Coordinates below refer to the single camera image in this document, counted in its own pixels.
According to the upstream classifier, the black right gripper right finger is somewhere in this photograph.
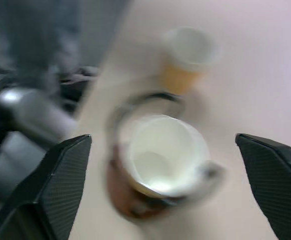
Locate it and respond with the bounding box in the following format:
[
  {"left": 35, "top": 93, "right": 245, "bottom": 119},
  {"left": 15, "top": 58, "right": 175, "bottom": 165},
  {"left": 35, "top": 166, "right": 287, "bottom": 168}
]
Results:
[{"left": 235, "top": 133, "right": 291, "bottom": 240}]

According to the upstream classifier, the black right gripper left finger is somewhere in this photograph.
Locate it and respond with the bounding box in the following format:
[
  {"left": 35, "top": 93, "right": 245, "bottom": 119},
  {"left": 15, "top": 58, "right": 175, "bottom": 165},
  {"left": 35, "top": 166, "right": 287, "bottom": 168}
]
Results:
[{"left": 0, "top": 134, "right": 93, "bottom": 240}]

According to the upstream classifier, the white paper cup near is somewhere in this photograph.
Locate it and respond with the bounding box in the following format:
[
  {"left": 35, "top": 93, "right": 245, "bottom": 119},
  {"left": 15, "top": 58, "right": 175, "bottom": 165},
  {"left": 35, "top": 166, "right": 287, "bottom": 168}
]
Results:
[{"left": 114, "top": 114, "right": 211, "bottom": 198}]

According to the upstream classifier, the orange paper cup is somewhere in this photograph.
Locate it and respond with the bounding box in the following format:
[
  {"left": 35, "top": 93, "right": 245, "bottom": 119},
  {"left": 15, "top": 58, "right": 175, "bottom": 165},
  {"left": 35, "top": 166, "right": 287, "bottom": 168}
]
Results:
[{"left": 157, "top": 26, "right": 223, "bottom": 96}]

